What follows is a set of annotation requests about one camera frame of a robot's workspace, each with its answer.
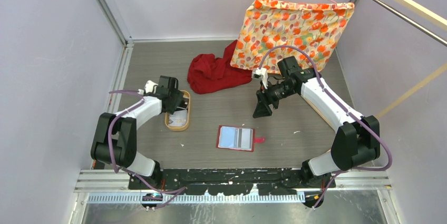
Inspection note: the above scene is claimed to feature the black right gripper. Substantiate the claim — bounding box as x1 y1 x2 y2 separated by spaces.
253 79 296 119

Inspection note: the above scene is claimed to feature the yellow oval tray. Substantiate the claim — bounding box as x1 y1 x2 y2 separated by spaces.
164 90 191 131

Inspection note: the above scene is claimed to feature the red leather card holder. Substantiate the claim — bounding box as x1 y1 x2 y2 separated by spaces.
216 125 266 152

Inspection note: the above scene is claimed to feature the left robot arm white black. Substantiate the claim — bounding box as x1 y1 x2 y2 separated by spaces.
90 75 186 189

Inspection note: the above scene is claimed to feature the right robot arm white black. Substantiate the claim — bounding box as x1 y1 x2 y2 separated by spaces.
252 57 381 187

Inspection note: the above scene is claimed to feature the white card in tray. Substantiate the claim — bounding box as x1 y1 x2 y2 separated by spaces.
168 110 188 127

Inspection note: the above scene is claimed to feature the red crumpled cloth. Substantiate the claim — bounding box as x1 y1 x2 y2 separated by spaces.
187 41 252 94

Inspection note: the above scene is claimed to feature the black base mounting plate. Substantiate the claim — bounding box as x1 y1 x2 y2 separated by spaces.
128 168 332 196

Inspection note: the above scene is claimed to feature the floral orange pillowcase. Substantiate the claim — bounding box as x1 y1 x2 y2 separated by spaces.
230 0 355 74

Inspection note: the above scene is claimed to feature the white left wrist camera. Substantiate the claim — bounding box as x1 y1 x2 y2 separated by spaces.
144 80 158 95

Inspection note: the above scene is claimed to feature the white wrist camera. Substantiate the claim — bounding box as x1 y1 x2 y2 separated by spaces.
251 67 268 89
144 80 158 95

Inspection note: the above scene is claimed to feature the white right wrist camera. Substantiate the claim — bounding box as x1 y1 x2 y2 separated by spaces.
251 67 268 89

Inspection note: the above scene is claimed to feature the metal rail rod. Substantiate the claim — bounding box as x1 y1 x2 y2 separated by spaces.
372 0 446 46

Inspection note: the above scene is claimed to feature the wooden rack frame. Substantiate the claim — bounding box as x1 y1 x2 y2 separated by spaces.
267 0 447 127

